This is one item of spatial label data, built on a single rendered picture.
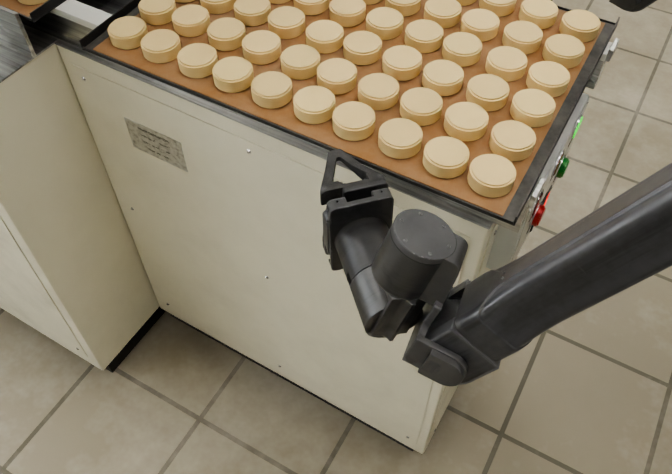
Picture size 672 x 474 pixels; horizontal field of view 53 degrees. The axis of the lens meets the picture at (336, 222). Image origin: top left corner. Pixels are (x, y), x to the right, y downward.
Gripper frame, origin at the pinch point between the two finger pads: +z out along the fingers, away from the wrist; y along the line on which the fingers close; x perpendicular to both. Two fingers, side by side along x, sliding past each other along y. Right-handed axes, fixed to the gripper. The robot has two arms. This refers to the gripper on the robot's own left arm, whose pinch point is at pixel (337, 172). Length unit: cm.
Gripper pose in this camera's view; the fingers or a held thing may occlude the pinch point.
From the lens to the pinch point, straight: 74.0
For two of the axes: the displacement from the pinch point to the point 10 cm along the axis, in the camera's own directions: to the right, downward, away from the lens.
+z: -2.7, -7.5, 6.1
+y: 0.1, 6.3, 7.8
